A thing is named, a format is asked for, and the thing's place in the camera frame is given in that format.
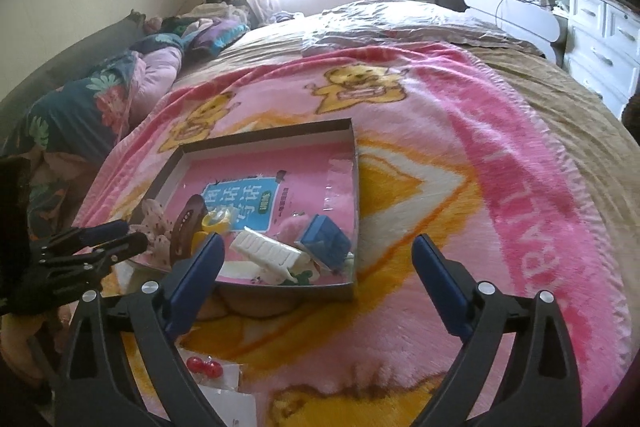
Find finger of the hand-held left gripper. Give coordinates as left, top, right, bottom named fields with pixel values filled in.
left=35, top=232, right=149, bottom=290
left=30, top=219, right=128, bottom=259

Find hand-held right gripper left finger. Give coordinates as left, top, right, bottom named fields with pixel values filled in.
left=57, top=232, right=226, bottom=427

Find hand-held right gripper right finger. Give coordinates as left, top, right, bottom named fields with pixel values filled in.
left=410, top=234, right=586, bottom=427

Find polka-dot fabric bow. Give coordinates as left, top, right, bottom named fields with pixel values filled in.
left=132, top=202, right=176, bottom=270

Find brown oval hair clip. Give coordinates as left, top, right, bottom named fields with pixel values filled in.
left=169, top=197, right=208, bottom=265

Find yellow hair ties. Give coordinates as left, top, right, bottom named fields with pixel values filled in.
left=192, top=212, right=233, bottom=244

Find white hair claw clip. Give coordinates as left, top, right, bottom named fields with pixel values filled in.
left=230, top=229, right=313, bottom=285

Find pink plush bear hair tie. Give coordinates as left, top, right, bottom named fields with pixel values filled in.
left=282, top=213, right=321, bottom=238

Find small blue box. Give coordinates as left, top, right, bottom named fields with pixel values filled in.
left=300, top=214, right=351, bottom=270

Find clear earring packet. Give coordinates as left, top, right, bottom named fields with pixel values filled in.
left=195, top=384, right=257, bottom=427

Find shallow cardboard box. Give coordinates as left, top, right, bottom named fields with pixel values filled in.
left=127, top=118, right=362, bottom=303

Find pink printed blanket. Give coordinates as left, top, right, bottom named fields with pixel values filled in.
left=70, top=39, right=601, bottom=427

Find pink booklet with blue label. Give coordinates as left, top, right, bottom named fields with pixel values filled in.
left=150, top=147, right=358, bottom=288

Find dark floral quilt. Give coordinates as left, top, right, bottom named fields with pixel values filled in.
left=0, top=29, right=183, bottom=238

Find grey padded headboard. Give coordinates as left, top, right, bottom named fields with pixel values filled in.
left=0, top=14, right=146, bottom=122

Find beige bedspread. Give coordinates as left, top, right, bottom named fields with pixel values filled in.
left=170, top=0, right=640, bottom=358

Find purple pillow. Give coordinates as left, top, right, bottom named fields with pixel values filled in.
left=192, top=19, right=251, bottom=52

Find dark cloth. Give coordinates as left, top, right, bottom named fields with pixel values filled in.
left=622, top=94, right=640, bottom=138

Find white rounded furniture panel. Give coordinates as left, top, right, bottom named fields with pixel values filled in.
left=462, top=0, right=568, bottom=62

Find white drawer dresser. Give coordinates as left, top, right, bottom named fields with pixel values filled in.
left=565, top=0, right=640, bottom=108

